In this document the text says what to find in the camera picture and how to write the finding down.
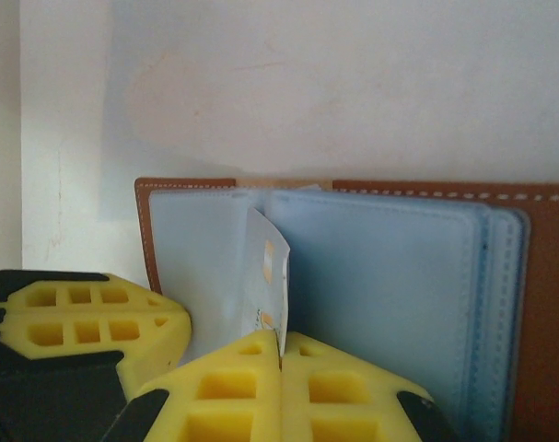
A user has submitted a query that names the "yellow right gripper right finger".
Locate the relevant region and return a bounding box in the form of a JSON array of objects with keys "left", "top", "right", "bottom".
[{"left": 281, "top": 331, "right": 453, "bottom": 442}]

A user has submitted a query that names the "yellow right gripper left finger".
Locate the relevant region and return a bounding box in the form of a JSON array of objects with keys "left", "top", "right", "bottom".
[{"left": 103, "top": 329, "right": 283, "bottom": 442}]

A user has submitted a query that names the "white credit card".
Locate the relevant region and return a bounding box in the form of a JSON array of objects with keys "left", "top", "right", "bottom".
[{"left": 239, "top": 205, "right": 293, "bottom": 360}]

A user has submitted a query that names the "brown leather card holder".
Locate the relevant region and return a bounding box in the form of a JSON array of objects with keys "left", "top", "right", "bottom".
[{"left": 134, "top": 177, "right": 559, "bottom": 442}]

